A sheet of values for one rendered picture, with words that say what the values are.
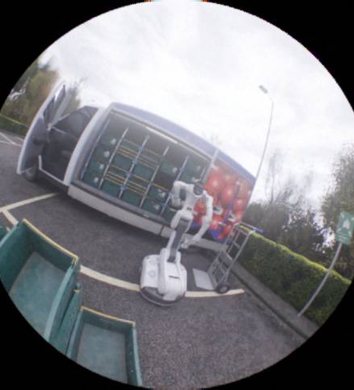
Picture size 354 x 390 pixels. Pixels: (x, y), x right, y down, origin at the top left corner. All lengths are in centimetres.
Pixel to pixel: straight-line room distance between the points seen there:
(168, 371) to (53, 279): 104
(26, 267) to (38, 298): 19
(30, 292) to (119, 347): 73
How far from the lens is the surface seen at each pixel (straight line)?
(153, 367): 129
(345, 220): 319
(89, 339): 124
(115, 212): 246
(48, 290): 87
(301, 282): 335
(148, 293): 143
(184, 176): 261
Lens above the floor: 121
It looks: 1 degrees down
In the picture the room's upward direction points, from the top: 25 degrees clockwise
